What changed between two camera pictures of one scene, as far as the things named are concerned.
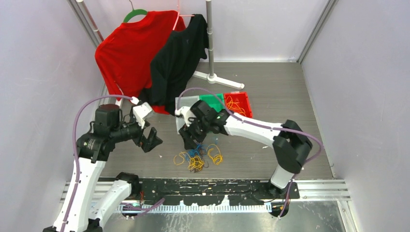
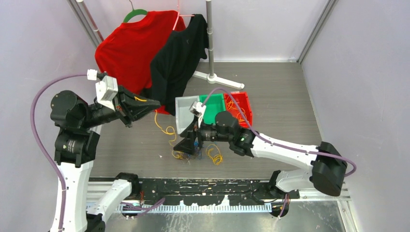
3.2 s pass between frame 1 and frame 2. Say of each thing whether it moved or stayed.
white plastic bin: stayed
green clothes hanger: stayed
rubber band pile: moved
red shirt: stayed
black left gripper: moved
